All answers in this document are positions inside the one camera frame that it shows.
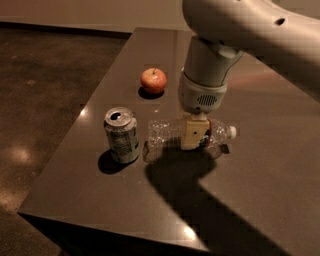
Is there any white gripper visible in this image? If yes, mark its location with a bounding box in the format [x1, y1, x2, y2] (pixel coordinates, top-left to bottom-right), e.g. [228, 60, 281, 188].
[178, 72, 227, 150]

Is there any clear plastic water bottle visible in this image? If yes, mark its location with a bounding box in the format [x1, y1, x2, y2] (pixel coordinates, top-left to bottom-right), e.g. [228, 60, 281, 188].
[143, 119, 237, 162]

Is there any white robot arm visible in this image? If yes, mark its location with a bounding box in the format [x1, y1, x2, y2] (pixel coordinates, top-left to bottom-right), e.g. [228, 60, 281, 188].
[178, 0, 320, 150]

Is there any silver 7up can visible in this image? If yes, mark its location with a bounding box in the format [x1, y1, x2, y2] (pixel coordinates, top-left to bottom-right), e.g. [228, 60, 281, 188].
[104, 107, 139, 164]

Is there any red apple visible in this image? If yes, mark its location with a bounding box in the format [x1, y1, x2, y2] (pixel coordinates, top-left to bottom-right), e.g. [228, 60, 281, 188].
[140, 68, 167, 95]

